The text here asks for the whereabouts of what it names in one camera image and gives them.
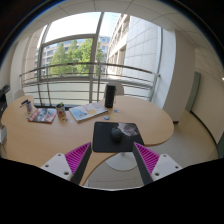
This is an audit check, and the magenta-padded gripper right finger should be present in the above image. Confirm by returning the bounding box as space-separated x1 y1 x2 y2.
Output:
132 142 183 186

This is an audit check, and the black computer mouse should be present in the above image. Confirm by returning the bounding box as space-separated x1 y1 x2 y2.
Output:
110 126 124 144

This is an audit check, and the black drink bottle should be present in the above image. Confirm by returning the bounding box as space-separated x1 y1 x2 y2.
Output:
104 84 118 109

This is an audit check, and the metal window railing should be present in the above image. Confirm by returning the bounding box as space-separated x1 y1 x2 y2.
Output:
18 61 161 103

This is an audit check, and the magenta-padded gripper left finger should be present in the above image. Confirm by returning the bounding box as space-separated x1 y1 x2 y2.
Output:
40 142 93 185

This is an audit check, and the round white table base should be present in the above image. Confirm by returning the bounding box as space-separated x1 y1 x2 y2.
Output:
104 152 138 172

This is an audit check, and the white blue printed cup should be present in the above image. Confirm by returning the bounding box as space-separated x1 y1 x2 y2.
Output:
25 99 34 114

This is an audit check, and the open light blue book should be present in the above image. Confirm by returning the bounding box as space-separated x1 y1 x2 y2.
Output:
68 101 109 124

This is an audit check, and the black printed mouse pad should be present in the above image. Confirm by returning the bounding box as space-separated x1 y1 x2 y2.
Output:
91 121 145 154

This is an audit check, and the grey-green door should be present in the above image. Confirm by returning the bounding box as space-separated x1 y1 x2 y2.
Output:
184 71 202 113

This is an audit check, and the white red printed cup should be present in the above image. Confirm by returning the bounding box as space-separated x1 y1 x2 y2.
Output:
55 102 67 118

